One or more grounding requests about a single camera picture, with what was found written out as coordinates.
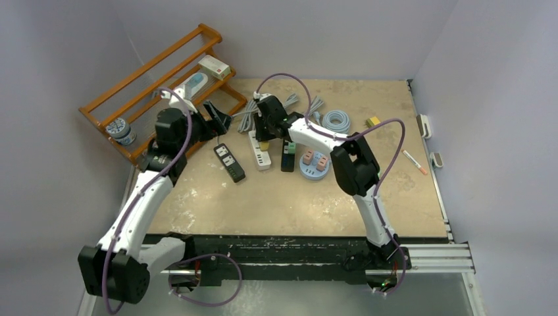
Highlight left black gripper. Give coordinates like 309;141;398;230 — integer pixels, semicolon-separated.
178;101;232;153

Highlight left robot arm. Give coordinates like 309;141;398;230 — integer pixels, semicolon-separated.
78;101;232;304

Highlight grey cable right bundle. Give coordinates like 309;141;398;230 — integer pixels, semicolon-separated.
307;95;325;120

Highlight white red box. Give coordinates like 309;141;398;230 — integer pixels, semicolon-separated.
198;55;231;80

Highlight round blue power hub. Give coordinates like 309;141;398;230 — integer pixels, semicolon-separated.
299;151;330;181

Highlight white power strip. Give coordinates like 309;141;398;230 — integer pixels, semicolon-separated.
248;130;271;171

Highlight white wall clip lower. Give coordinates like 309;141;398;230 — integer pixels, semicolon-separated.
430;152;444;169

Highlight pink plug on hub right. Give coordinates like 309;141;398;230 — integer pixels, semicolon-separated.
316;155;328;172

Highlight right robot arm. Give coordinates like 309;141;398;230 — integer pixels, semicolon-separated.
253;93;399;268

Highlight black power strip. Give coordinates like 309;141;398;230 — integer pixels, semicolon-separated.
213;144;245;183
280;140;295;172

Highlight white wall clip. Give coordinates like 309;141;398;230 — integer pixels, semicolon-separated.
416;114;432;140
430;152;444;169

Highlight orange wooden rack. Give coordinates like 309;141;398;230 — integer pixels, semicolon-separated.
79;24;222;166

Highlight grey cable left bundle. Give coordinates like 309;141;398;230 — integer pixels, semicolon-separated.
231;99;261;134

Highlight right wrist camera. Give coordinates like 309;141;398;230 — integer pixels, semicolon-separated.
253;92;272;103

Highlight blue white ceramic jar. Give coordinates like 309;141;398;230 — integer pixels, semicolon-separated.
105;118;136;146

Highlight pink plug on hub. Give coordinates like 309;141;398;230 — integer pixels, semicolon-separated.
302;149;314;165
316;155;328;172

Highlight orange white pen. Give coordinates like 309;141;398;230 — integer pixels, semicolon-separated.
401;149;428;175

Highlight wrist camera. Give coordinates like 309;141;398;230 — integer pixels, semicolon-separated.
253;92;272;103
161;88;197;113

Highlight pink plug on hub left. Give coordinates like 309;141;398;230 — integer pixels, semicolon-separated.
302;149;314;165

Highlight blue oval package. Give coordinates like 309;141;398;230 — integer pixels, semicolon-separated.
174;72;208;100

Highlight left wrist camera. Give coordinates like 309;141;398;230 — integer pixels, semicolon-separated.
161;88;197;113

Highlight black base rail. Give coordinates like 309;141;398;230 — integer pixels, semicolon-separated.
165;232;412;290

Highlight white wall clip upper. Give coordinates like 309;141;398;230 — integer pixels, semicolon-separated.
416;114;432;140

